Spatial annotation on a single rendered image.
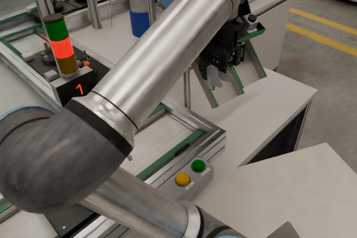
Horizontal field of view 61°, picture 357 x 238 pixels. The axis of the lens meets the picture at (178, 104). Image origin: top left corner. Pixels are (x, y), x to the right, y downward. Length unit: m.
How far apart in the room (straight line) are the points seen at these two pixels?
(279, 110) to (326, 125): 1.37
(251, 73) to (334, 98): 1.82
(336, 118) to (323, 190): 1.72
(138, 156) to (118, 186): 0.55
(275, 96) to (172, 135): 0.54
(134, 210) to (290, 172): 0.70
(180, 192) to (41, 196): 0.60
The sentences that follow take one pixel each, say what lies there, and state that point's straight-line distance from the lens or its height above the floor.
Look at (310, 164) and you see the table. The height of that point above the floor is 0.86.
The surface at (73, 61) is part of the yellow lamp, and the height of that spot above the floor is 1.29.
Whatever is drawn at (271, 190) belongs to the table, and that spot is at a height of 0.86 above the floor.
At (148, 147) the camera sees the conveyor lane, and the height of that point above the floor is 0.92.
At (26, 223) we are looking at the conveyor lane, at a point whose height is 0.92.
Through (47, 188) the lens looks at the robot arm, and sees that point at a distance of 0.36.
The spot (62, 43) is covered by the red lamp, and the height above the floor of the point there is 1.35.
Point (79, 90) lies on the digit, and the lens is 0.93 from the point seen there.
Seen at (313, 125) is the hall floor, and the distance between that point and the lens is 2.67.
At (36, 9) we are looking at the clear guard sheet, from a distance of 0.86.
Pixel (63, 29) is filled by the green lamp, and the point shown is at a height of 1.39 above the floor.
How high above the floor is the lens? 1.72
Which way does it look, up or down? 39 degrees down
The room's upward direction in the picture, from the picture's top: 3 degrees counter-clockwise
